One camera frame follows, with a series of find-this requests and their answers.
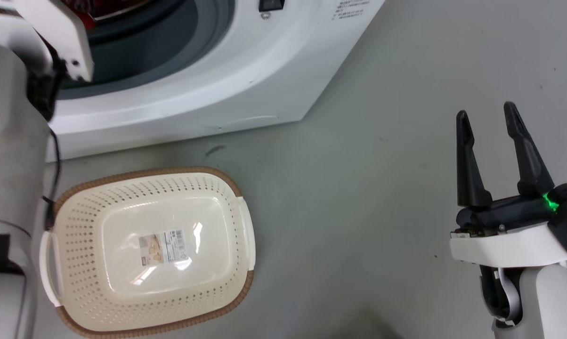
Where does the red clothing item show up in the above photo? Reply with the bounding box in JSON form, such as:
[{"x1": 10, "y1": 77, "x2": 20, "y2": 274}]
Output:
[{"x1": 61, "y1": 0, "x2": 155, "y2": 30}]

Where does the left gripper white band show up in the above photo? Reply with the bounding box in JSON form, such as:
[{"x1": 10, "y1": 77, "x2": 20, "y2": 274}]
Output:
[{"x1": 0, "y1": 0, "x2": 94, "y2": 84}]

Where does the right gripper dark white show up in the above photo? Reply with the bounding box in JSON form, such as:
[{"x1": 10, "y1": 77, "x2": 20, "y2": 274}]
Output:
[{"x1": 449, "y1": 101, "x2": 567, "y2": 269}]

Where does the paper product sticker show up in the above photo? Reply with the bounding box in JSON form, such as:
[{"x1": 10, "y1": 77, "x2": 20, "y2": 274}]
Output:
[{"x1": 138, "y1": 229, "x2": 194, "y2": 265}]

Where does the grey rubber door seal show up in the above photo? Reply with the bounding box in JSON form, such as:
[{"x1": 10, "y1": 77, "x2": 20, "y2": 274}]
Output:
[{"x1": 57, "y1": 0, "x2": 237, "y2": 100}]

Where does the white washing machine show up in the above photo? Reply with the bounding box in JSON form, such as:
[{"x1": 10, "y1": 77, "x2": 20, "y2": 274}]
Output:
[{"x1": 46, "y1": 0, "x2": 386, "y2": 163}]

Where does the cream perforated laundry basket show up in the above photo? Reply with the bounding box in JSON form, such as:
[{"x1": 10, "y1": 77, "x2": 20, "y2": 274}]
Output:
[{"x1": 40, "y1": 166, "x2": 256, "y2": 339}]

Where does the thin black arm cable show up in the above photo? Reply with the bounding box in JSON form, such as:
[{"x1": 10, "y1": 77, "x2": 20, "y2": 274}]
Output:
[{"x1": 42, "y1": 127, "x2": 62, "y2": 231}]

